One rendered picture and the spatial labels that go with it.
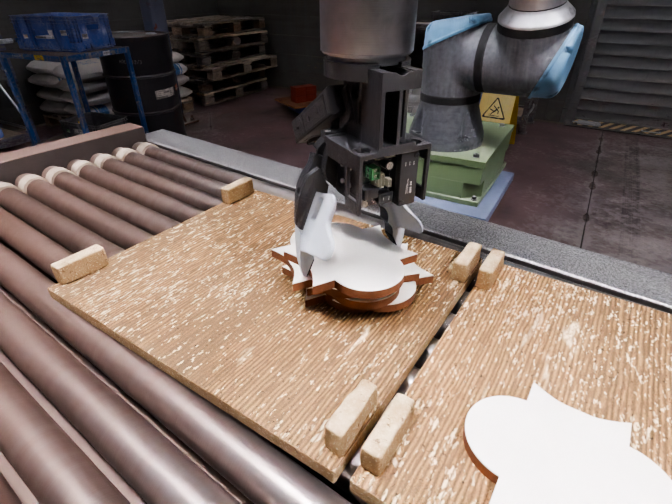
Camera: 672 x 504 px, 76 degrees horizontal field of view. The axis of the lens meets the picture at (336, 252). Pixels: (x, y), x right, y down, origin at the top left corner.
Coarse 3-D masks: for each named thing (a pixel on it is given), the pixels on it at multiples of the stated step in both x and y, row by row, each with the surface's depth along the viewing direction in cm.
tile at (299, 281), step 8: (280, 248) 50; (288, 248) 50; (272, 256) 50; (280, 256) 49; (288, 264) 48; (296, 264) 47; (296, 272) 46; (296, 280) 44; (304, 280) 45; (296, 288) 45; (304, 288) 45; (336, 296) 44; (344, 296) 44
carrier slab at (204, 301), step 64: (256, 192) 74; (128, 256) 57; (192, 256) 57; (256, 256) 57; (448, 256) 57; (128, 320) 46; (192, 320) 46; (256, 320) 46; (320, 320) 46; (384, 320) 46; (192, 384) 39; (256, 384) 39; (320, 384) 39; (384, 384) 39; (320, 448) 33
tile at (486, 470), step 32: (480, 416) 34; (512, 416) 34; (544, 416) 34; (576, 416) 34; (480, 448) 32; (512, 448) 32; (544, 448) 32; (576, 448) 32; (608, 448) 32; (512, 480) 30; (544, 480) 30; (576, 480) 30; (608, 480) 30; (640, 480) 30
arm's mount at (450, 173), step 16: (496, 128) 96; (512, 128) 97; (496, 144) 87; (432, 160) 84; (448, 160) 82; (464, 160) 81; (480, 160) 80; (496, 160) 91; (432, 176) 86; (448, 176) 84; (464, 176) 83; (480, 176) 81; (496, 176) 95; (432, 192) 87; (448, 192) 86; (464, 192) 84; (480, 192) 85
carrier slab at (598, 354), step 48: (480, 288) 51; (528, 288) 51; (576, 288) 51; (480, 336) 44; (528, 336) 44; (576, 336) 44; (624, 336) 44; (432, 384) 39; (480, 384) 39; (528, 384) 39; (576, 384) 39; (624, 384) 39; (432, 432) 34; (384, 480) 31; (432, 480) 31; (480, 480) 31
